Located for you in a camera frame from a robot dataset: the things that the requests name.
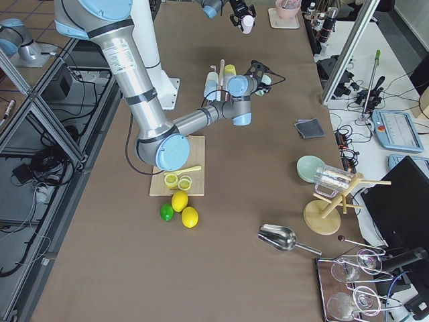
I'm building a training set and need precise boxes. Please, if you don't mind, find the aluminium frame post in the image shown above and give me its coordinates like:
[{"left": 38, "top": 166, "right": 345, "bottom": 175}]
[{"left": 320, "top": 0, "right": 379, "bottom": 107}]

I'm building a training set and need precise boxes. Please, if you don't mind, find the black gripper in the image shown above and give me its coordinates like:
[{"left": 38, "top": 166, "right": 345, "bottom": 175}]
[
  {"left": 229, "top": 0, "right": 256, "bottom": 32},
  {"left": 245, "top": 60, "right": 270, "bottom": 91}
]

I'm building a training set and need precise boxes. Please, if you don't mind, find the lemon slice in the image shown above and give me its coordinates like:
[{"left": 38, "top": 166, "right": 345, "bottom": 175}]
[
  {"left": 177, "top": 175, "right": 192, "bottom": 191},
  {"left": 164, "top": 174, "right": 179, "bottom": 189}
]

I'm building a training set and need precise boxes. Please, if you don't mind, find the glass pitcher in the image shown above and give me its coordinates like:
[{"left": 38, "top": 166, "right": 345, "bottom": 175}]
[{"left": 314, "top": 164, "right": 354, "bottom": 198}]

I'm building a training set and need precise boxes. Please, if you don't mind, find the yellow cup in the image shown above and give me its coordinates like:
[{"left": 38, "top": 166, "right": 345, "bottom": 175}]
[{"left": 224, "top": 64, "right": 237, "bottom": 82}]

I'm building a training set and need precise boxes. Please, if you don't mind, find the light blue cup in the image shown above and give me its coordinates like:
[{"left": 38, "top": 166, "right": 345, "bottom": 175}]
[{"left": 204, "top": 80, "right": 217, "bottom": 101}]

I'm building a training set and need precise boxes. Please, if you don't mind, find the white wire cup holder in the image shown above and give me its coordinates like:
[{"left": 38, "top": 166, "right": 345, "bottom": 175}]
[{"left": 202, "top": 59, "right": 232, "bottom": 105}]

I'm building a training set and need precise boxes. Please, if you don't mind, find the wooden cutting board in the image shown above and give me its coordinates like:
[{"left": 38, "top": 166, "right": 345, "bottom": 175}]
[{"left": 148, "top": 135, "right": 206, "bottom": 197}]

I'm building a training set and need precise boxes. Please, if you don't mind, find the yellow plastic knife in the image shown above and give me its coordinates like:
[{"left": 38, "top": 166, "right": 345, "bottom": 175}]
[{"left": 164, "top": 165, "right": 202, "bottom": 176}]

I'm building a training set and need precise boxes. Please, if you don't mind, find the black monitor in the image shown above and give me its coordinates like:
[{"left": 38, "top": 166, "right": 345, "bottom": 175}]
[{"left": 361, "top": 156, "right": 428, "bottom": 250}]

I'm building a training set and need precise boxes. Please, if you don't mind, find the black glass rack tray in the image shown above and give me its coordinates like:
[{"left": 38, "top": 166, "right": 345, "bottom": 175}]
[{"left": 316, "top": 258, "right": 402, "bottom": 321}]

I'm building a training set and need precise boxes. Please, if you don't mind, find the grey cloth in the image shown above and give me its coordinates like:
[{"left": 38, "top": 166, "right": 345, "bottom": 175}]
[{"left": 294, "top": 118, "right": 325, "bottom": 139}]

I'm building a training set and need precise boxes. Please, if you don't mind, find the mint green bowl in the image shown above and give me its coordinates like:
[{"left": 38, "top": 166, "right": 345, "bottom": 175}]
[{"left": 296, "top": 155, "right": 324, "bottom": 183}]

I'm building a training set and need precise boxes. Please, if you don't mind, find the green lime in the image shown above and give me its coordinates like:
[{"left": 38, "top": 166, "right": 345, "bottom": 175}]
[{"left": 160, "top": 203, "right": 175, "bottom": 221}]

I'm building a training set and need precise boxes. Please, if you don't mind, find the metal scoop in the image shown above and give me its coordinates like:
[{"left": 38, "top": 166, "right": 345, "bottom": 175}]
[{"left": 257, "top": 223, "right": 322, "bottom": 256}]

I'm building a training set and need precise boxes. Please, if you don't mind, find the yellow lemon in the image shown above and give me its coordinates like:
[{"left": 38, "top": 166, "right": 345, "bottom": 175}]
[
  {"left": 171, "top": 191, "right": 188, "bottom": 213},
  {"left": 182, "top": 207, "right": 199, "bottom": 228}
]

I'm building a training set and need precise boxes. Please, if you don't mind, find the mint green cup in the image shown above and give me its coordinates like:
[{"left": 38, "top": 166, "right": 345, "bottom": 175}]
[{"left": 255, "top": 74, "right": 271, "bottom": 96}]

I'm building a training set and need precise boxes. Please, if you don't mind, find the white cup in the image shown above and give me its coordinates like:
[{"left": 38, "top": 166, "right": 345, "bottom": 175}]
[{"left": 205, "top": 71, "right": 219, "bottom": 87}]

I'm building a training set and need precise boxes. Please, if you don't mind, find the pink cup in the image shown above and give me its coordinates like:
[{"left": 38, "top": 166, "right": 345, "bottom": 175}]
[{"left": 241, "top": 15, "right": 255, "bottom": 34}]

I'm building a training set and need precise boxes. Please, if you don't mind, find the wine glass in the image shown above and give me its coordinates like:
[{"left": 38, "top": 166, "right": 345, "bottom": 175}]
[
  {"left": 326, "top": 286, "right": 381, "bottom": 321},
  {"left": 330, "top": 248, "right": 381, "bottom": 283}
]

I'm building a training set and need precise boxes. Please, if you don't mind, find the beige tray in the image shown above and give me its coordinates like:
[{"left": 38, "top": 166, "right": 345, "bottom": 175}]
[{"left": 268, "top": 7, "right": 300, "bottom": 30}]

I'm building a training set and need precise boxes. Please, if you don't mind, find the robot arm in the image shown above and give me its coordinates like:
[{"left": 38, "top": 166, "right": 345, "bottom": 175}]
[
  {"left": 196, "top": 0, "right": 257, "bottom": 34},
  {"left": 54, "top": 1, "right": 270, "bottom": 171}
]

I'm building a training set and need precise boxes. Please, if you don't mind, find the blue teach pendant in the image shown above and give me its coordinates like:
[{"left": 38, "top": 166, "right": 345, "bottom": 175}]
[
  {"left": 371, "top": 111, "right": 424, "bottom": 153},
  {"left": 387, "top": 153, "right": 429, "bottom": 172}
]

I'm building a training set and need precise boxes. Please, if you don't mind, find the pink bowl with ice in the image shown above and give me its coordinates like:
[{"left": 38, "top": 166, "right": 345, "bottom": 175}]
[{"left": 275, "top": 0, "right": 301, "bottom": 19}]

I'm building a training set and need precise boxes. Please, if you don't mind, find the wooden mug tree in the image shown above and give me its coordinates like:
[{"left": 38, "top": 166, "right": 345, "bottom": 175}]
[{"left": 303, "top": 172, "right": 391, "bottom": 235}]

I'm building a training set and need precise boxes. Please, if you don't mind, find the metal rod green handle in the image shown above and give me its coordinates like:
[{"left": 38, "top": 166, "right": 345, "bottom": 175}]
[{"left": 358, "top": 49, "right": 381, "bottom": 122}]

